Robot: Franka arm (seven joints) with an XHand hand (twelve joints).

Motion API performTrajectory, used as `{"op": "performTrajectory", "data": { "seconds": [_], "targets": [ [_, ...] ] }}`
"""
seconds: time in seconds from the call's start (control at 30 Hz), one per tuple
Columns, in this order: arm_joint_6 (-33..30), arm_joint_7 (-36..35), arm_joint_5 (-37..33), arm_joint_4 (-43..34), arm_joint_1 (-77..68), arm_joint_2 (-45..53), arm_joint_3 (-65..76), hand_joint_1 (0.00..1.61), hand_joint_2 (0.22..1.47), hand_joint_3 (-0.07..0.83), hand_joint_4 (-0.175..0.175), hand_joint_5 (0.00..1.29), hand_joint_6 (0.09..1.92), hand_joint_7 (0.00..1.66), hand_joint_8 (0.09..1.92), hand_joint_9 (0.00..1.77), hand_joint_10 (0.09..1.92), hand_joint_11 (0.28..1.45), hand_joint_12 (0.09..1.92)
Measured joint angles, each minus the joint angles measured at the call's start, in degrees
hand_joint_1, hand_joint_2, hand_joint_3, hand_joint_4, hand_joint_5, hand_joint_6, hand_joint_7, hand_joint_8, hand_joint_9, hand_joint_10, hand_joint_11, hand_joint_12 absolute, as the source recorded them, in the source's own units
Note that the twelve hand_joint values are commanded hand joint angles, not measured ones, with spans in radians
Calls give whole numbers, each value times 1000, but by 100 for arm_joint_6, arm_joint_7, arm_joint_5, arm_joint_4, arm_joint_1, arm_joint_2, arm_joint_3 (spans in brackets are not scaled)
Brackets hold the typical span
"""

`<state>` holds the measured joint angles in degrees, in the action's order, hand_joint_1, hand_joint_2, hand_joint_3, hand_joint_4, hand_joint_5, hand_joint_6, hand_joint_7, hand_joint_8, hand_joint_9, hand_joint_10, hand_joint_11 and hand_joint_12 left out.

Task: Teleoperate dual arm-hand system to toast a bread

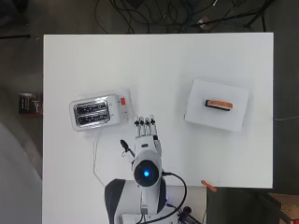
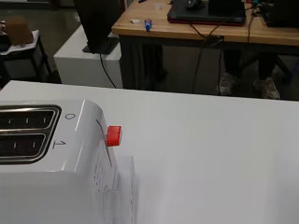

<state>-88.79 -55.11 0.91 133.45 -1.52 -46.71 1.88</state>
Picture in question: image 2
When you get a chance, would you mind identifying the small black side table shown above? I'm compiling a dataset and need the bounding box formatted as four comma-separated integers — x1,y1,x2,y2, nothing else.
0,29,54,86

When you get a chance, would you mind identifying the black laptop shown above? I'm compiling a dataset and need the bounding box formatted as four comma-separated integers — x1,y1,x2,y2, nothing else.
166,0,247,27

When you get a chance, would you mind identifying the black monitor cable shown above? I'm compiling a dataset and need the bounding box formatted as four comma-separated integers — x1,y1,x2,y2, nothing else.
98,52,119,90

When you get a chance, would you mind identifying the black monitor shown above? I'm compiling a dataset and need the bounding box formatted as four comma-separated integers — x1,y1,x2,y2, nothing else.
73,0,121,56

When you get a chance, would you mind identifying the wooden desk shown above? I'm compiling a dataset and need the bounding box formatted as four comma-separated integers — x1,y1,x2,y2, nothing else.
111,0,299,91

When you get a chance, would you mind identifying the white steel toaster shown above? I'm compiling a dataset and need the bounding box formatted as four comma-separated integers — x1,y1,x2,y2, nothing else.
0,99,121,224

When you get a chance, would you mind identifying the brown cardboard box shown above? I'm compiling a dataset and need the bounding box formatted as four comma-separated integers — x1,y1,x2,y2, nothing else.
5,15,35,47

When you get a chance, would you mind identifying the black bag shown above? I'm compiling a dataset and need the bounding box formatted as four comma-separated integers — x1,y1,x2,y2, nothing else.
258,0,299,29

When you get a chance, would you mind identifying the black desk cable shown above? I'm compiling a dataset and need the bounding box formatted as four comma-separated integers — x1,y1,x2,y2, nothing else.
188,22,226,95

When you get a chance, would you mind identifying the red toaster lever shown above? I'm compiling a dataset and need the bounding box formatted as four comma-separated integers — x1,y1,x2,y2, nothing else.
106,125,123,147

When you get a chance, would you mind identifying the person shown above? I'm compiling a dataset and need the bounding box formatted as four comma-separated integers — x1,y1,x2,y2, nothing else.
217,49,293,101

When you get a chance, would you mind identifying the blue marker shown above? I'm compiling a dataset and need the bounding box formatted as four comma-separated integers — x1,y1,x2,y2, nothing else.
143,18,154,33

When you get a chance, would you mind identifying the white cabinet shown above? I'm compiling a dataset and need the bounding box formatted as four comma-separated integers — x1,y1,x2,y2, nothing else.
53,24,124,90

